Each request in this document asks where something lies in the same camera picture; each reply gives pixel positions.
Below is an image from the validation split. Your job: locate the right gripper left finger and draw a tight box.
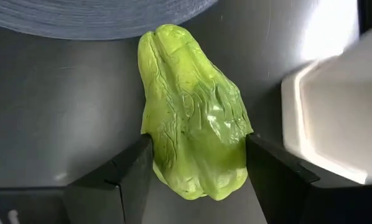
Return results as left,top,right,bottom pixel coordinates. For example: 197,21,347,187
63,133,155,224

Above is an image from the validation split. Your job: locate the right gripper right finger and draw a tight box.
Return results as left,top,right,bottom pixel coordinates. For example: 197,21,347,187
245,133,372,224

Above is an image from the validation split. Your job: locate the light green chayote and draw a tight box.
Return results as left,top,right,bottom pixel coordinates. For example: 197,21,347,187
137,24,254,202

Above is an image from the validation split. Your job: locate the white hexagonal plant pot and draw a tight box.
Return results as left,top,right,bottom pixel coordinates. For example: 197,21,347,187
280,21,372,185

